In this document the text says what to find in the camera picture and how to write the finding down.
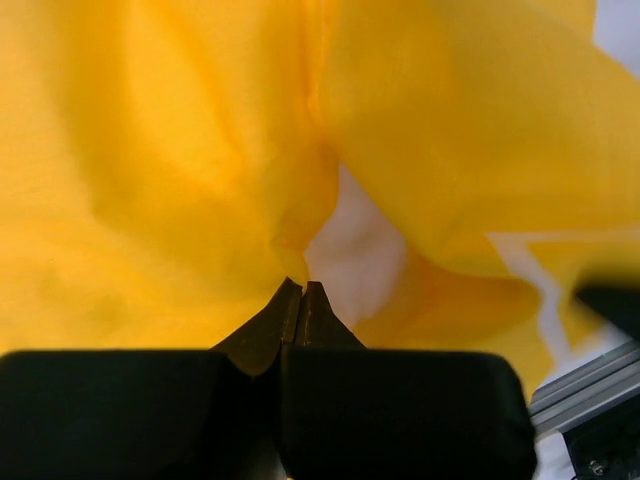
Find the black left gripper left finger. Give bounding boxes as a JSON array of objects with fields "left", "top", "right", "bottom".
[{"left": 1, "top": 281, "right": 302, "bottom": 479}]

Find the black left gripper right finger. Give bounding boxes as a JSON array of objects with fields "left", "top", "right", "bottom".
[{"left": 279, "top": 282, "right": 537, "bottom": 479}]

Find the yellow pillowcase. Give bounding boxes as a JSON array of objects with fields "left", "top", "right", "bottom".
[{"left": 1, "top": 1, "right": 639, "bottom": 389}]

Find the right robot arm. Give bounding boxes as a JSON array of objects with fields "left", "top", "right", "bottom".
[{"left": 573, "top": 281, "right": 640, "bottom": 342}]

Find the aluminium rail frame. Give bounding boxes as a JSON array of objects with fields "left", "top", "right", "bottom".
[{"left": 529, "top": 341, "right": 639, "bottom": 437}]

